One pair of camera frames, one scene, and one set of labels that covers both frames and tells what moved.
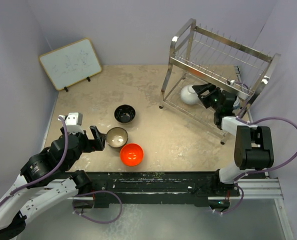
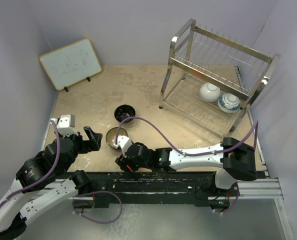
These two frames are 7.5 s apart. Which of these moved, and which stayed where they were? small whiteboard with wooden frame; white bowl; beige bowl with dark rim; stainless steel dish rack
Moved: white bowl
Stayed: beige bowl with dark rim; stainless steel dish rack; small whiteboard with wooden frame
